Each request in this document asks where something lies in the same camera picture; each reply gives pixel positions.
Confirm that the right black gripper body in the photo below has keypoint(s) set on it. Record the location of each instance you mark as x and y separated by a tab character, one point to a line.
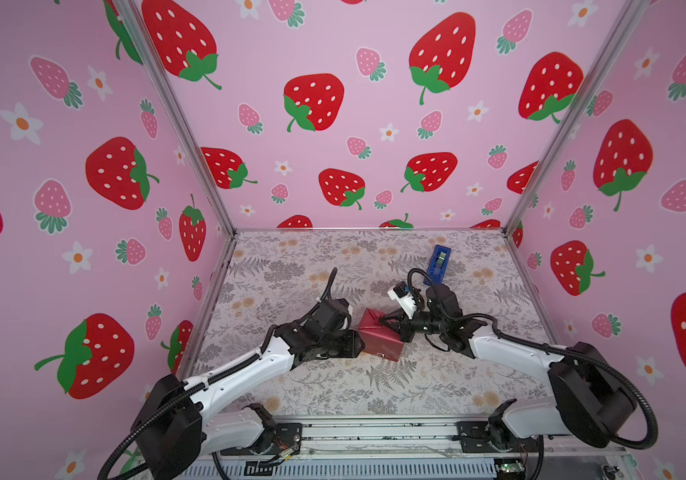
422	323

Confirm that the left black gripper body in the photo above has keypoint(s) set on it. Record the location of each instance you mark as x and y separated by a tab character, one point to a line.
341	345

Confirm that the maroon wrapping paper sheet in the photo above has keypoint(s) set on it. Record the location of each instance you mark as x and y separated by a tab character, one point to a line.
379	340

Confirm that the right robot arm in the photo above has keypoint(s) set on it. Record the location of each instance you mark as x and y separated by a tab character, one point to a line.
587	401

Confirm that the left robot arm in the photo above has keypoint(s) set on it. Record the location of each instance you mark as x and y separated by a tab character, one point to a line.
182	419

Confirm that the blue tape dispenser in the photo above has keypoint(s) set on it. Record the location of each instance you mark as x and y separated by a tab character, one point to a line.
438	264

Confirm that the floral table mat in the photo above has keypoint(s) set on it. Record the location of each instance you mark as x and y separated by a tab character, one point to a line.
276	276

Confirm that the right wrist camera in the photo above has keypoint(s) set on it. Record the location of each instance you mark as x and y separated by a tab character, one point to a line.
409	302

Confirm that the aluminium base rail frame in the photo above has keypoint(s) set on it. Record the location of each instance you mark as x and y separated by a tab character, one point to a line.
411	448

